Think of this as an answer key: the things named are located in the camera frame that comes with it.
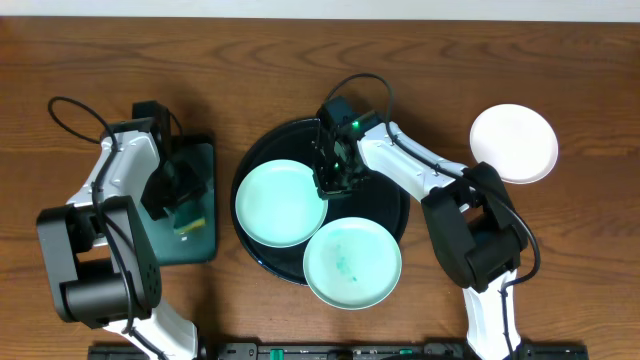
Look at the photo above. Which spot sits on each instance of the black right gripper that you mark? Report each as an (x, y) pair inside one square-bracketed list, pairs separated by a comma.
[(327, 187)]

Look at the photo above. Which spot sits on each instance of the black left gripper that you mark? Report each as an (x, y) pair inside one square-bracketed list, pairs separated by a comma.
[(176, 188)]

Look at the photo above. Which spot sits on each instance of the green yellow sponge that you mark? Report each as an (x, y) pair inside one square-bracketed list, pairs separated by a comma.
[(188, 217)]

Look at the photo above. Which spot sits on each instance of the mint green plate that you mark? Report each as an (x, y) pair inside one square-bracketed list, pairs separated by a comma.
[(352, 263), (277, 204)]

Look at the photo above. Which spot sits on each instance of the white plate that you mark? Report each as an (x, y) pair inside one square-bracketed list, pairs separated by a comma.
[(516, 141)]

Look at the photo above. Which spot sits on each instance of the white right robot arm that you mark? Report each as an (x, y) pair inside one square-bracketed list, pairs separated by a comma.
[(475, 232)]

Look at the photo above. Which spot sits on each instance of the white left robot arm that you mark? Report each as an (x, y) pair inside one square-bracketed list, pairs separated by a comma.
[(101, 267)]

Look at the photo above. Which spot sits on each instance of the round black tray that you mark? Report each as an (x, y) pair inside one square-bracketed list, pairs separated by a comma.
[(379, 200)]

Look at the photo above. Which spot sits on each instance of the dark green rectangular tray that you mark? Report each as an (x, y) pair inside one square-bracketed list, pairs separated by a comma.
[(200, 244)]

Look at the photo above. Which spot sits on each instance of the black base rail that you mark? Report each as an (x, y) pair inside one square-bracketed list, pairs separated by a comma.
[(431, 350)]

